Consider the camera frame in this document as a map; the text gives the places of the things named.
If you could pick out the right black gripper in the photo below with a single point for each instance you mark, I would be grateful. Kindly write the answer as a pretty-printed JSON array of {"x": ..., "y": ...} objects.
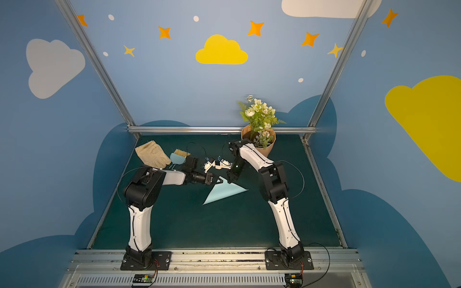
[{"x": 233, "y": 173}]

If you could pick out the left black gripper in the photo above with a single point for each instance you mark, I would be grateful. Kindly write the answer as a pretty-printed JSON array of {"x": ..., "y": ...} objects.
[{"x": 209, "y": 178}]

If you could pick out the light blue square paper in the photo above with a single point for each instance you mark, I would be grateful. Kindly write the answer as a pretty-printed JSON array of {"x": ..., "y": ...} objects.
[{"x": 223, "y": 190}]

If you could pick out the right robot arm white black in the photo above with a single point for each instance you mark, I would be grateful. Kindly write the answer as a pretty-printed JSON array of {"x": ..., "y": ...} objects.
[{"x": 274, "y": 190}]

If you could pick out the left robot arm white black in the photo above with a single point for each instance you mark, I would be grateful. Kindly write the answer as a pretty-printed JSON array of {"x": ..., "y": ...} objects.
[{"x": 141, "y": 194}]

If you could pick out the small blue hand brush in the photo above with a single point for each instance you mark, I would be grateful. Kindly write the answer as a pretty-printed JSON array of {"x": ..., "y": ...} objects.
[{"x": 178, "y": 157}]

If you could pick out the terracotta flower pot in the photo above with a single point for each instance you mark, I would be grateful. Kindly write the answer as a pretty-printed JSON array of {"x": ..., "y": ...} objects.
[{"x": 266, "y": 146}]

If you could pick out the artificial white flower plant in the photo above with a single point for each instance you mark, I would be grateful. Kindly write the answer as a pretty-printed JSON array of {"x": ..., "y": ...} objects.
[{"x": 259, "y": 115}]

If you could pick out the beige work glove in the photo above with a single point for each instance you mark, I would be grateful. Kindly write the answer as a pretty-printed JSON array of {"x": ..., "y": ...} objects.
[{"x": 151, "y": 154}]

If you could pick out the right controller board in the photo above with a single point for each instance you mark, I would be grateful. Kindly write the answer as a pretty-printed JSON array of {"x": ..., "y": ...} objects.
[{"x": 293, "y": 281}]

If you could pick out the controller board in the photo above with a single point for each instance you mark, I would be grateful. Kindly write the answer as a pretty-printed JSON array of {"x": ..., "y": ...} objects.
[
  {"x": 293, "y": 281},
  {"x": 143, "y": 280}
]

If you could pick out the left controller board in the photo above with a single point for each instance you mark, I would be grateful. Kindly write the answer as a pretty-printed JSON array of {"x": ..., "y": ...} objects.
[{"x": 143, "y": 280}]

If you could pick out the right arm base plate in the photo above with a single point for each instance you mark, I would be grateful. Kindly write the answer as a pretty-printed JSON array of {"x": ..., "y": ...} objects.
[{"x": 275, "y": 261}]

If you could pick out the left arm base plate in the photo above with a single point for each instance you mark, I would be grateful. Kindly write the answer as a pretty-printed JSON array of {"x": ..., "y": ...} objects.
[{"x": 146, "y": 261}]

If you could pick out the aluminium back frame bar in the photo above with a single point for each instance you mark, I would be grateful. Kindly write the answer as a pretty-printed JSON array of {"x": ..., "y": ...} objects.
[{"x": 214, "y": 130}]

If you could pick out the aluminium front rail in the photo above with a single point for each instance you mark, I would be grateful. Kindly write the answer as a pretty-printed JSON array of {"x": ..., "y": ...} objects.
[{"x": 217, "y": 268}]

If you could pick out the right aluminium frame post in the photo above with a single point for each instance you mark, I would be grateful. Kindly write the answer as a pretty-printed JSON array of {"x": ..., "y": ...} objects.
[{"x": 364, "y": 12}]

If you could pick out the aluminium frame post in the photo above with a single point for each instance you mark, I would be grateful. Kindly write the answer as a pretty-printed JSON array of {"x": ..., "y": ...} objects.
[
  {"x": 364, "y": 12},
  {"x": 73, "y": 21}
]

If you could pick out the left aluminium frame post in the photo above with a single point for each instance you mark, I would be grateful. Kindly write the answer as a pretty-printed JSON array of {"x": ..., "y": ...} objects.
[{"x": 73, "y": 21}]

